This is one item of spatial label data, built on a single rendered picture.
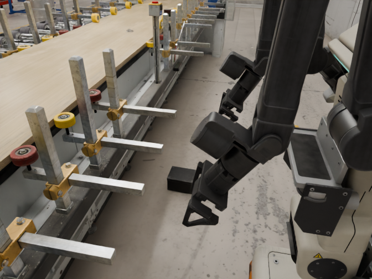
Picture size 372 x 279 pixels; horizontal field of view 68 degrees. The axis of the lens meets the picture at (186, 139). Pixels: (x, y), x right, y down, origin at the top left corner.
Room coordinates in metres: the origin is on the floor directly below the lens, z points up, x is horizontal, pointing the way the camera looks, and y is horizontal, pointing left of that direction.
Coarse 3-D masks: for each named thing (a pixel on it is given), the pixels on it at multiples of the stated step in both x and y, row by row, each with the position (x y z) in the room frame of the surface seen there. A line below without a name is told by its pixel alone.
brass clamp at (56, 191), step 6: (66, 168) 0.74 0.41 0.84; (72, 168) 0.74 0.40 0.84; (66, 174) 0.71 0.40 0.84; (66, 180) 0.69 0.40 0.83; (48, 186) 0.65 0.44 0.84; (54, 186) 0.65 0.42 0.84; (60, 186) 0.66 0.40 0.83; (66, 186) 0.69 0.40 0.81; (48, 192) 0.64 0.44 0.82; (54, 192) 0.64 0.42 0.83; (60, 192) 0.65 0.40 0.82; (48, 198) 0.64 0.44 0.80; (54, 198) 0.64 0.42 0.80
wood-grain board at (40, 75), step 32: (160, 0) 4.75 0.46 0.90; (96, 32) 2.51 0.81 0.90; (128, 32) 2.54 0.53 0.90; (160, 32) 2.64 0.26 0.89; (0, 64) 1.61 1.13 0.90; (32, 64) 1.63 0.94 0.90; (64, 64) 1.65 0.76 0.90; (96, 64) 1.66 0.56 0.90; (0, 96) 1.17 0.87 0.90; (32, 96) 1.18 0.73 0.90; (64, 96) 1.19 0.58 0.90; (0, 128) 0.89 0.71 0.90; (0, 160) 0.70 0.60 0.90
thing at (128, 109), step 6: (96, 102) 1.24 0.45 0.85; (102, 102) 1.24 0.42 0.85; (96, 108) 1.22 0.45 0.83; (102, 108) 1.21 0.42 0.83; (126, 108) 1.19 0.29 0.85; (132, 108) 1.19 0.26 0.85; (138, 108) 1.19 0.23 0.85; (144, 108) 1.19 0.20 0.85; (150, 108) 1.19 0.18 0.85; (156, 108) 1.19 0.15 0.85; (138, 114) 1.18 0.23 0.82; (144, 114) 1.18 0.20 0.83; (150, 114) 1.17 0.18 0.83; (156, 114) 1.17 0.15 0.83; (162, 114) 1.16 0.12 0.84; (168, 114) 1.16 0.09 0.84; (174, 114) 1.15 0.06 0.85
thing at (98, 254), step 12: (24, 240) 0.46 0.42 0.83; (36, 240) 0.46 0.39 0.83; (48, 240) 0.46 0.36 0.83; (60, 240) 0.46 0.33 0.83; (48, 252) 0.44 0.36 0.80; (60, 252) 0.44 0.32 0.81; (72, 252) 0.43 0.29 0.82; (84, 252) 0.43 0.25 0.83; (96, 252) 0.43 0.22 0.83; (108, 252) 0.43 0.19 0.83; (108, 264) 0.41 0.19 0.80
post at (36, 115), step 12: (36, 108) 0.67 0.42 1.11; (36, 120) 0.66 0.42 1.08; (36, 132) 0.66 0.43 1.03; (48, 132) 0.69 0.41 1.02; (36, 144) 0.67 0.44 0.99; (48, 144) 0.67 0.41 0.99; (48, 156) 0.66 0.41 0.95; (48, 168) 0.66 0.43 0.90; (60, 168) 0.69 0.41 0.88; (48, 180) 0.67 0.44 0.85; (60, 180) 0.68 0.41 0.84; (60, 204) 0.66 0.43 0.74
